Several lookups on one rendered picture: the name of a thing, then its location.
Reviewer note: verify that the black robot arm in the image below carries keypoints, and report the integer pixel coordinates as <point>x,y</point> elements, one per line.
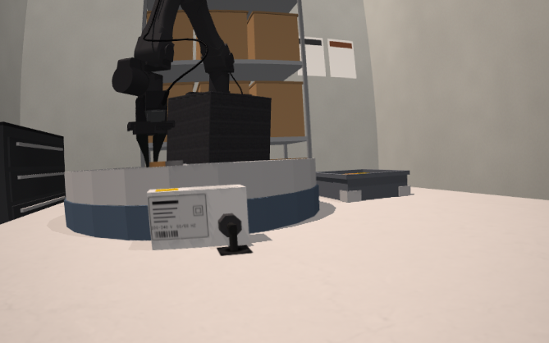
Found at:
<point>131,76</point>

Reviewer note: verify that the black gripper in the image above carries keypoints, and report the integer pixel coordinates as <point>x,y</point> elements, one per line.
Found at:
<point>157,129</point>

